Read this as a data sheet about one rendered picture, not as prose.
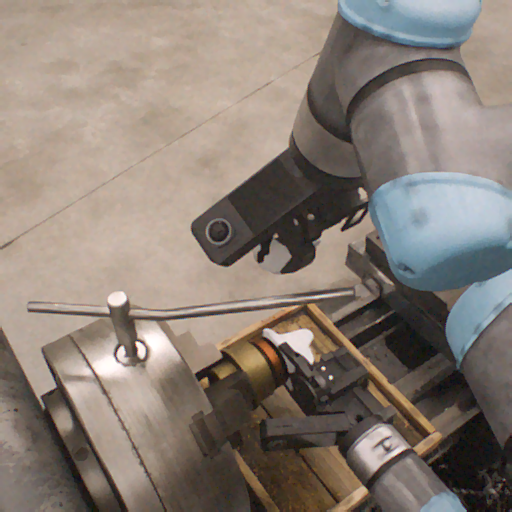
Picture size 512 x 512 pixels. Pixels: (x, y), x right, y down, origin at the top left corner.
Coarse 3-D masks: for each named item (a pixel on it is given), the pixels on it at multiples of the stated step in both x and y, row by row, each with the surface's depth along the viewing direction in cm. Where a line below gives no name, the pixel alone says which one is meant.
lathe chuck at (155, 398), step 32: (96, 320) 74; (96, 352) 65; (160, 352) 64; (128, 384) 62; (160, 384) 62; (192, 384) 63; (128, 416) 60; (160, 416) 61; (160, 448) 60; (192, 448) 61; (224, 448) 62; (160, 480) 59; (192, 480) 61; (224, 480) 63
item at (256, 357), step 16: (224, 352) 79; (240, 352) 79; (256, 352) 79; (272, 352) 79; (224, 368) 78; (240, 368) 77; (256, 368) 77; (272, 368) 79; (256, 384) 77; (272, 384) 78; (256, 400) 77
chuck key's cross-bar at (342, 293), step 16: (336, 288) 55; (352, 288) 54; (32, 304) 61; (48, 304) 60; (64, 304) 60; (80, 304) 60; (208, 304) 58; (224, 304) 57; (240, 304) 57; (256, 304) 56; (272, 304) 56; (288, 304) 56; (304, 304) 56; (160, 320) 59
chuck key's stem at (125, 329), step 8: (112, 296) 59; (120, 296) 59; (112, 304) 58; (120, 304) 58; (128, 304) 59; (112, 312) 59; (120, 312) 59; (128, 312) 59; (112, 320) 60; (120, 320) 59; (128, 320) 60; (120, 328) 60; (128, 328) 61; (120, 336) 61; (128, 336) 61; (136, 336) 62; (128, 344) 62; (128, 352) 64; (136, 352) 64
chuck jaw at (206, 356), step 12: (168, 324) 82; (180, 336) 81; (192, 336) 81; (180, 348) 80; (192, 348) 80; (204, 348) 80; (216, 348) 81; (192, 360) 79; (204, 360) 79; (216, 360) 80; (192, 372) 78; (204, 372) 80
